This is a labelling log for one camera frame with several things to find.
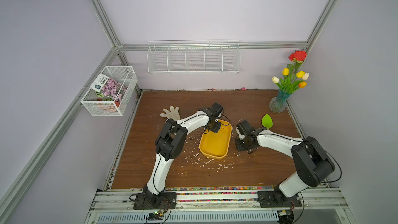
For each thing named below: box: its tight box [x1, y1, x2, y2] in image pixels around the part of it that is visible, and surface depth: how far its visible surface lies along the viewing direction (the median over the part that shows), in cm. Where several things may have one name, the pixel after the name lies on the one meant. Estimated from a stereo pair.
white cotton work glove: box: [160, 105, 181, 123], surface depth 108 cm
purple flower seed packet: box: [90, 73, 128, 103], surface depth 75 cm
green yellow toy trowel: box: [261, 113, 274, 131], surface depth 105 cm
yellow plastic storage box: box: [199, 119, 232, 160], surface depth 95 cm
